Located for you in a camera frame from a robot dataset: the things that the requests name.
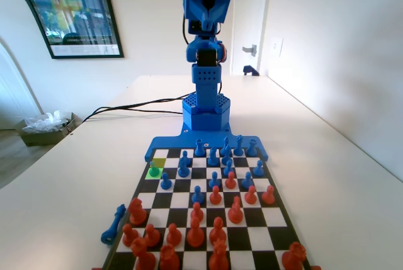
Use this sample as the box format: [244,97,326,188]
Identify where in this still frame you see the blue chess queen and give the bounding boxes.
[100,204,127,246]

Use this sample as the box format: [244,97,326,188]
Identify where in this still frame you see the blue chess rook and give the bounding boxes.
[245,139,258,157]
[193,138,205,157]

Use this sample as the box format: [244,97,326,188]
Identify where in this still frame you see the red chess pawn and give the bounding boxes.
[166,223,183,248]
[209,185,222,205]
[261,184,276,205]
[244,185,258,205]
[122,223,139,247]
[144,223,161,248]
[190,202,205,223]
[224,171,237,189]

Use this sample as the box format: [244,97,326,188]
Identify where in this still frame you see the red chess knight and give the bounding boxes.
[130,237,157,270]
[227,196,244,224]

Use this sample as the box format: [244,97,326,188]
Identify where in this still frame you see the red chess king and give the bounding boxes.
[208,239,230,270]

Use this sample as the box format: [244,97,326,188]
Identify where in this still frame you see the red chess queen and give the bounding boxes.
[159,244,181,270]

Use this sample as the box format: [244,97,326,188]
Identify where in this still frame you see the white door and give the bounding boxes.
[231,0,269,76]

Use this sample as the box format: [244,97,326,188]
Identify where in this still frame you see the framed map poster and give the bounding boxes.
[0,0,125,60]

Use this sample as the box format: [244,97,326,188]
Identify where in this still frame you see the clear plastic bag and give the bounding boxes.
[23,110,72,133]

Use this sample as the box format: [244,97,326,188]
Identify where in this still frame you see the black and white chessboard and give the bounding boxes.
[102,147,312,270]

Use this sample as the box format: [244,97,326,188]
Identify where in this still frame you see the cardboard box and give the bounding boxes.
[15,111,83,147]

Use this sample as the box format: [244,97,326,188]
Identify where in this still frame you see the white switch plate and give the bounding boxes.
[271,37,284,59]

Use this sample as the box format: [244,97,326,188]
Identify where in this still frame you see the black table cable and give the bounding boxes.
[83,93,193,121]
[83,108,184,121]

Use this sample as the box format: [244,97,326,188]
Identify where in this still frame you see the blue base plate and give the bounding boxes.
[144,121,270,162]

